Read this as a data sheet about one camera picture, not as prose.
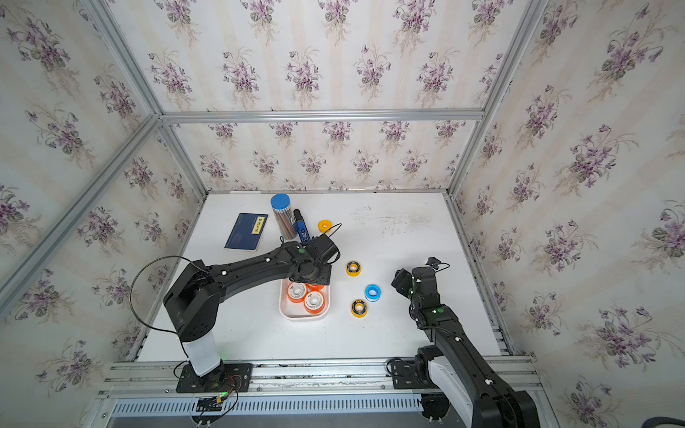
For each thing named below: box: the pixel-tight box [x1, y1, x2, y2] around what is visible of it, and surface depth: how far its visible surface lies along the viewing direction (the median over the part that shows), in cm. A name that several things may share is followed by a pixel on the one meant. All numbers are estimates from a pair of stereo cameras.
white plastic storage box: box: [278, 278, 331, 321], surface depth 86 cm
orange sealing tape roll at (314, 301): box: [303, 290, 326, 315], surface depth 87 cm
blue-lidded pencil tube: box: [270, 193, 298, 240], surface depth 94 cm
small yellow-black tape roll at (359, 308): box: [349, 299, 368, 320], surface depth 87 cm
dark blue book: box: [223, 212, 269, 252], surface depth 107 cm
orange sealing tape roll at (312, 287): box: [305, 283, 325, 294], surface depth 90 cm
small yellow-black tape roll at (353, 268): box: [345, 260, 362, 278], surface depth 96 cm
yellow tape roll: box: [317, 219, 333, 234], surface depth 110 cm
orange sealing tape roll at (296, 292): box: [286, 281, 307, 305], surface depth 90 cm
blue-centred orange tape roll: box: [363, 283, 382, 304], surface depth 91 cm
